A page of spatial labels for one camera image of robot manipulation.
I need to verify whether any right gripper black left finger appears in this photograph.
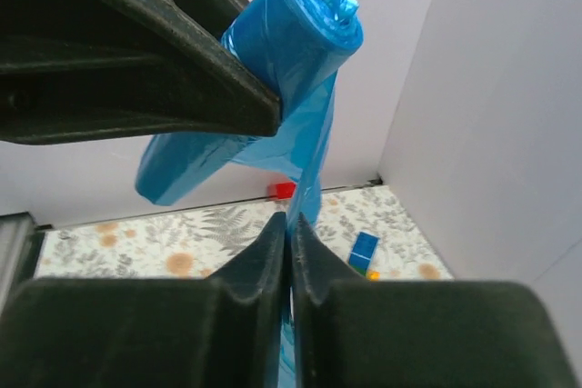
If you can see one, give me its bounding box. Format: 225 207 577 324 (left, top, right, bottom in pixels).
1 213 286 387

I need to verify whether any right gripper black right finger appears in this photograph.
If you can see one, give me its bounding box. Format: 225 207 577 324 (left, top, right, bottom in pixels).
290 218 578 387

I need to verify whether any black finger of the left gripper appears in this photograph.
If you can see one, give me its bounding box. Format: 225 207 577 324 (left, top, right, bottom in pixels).
1 0 282 145

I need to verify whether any blue trash bag roll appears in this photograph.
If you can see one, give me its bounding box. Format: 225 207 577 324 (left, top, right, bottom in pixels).
135 0 363 387

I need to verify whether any floral patterned table mat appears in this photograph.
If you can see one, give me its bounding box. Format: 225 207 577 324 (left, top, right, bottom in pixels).
34 185 452 280

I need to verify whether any red block on rail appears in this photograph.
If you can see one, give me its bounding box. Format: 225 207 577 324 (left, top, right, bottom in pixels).
267 181 296 201

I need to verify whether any aluminium frame rail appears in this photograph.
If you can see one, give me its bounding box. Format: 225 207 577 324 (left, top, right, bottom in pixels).
1 213 43 309

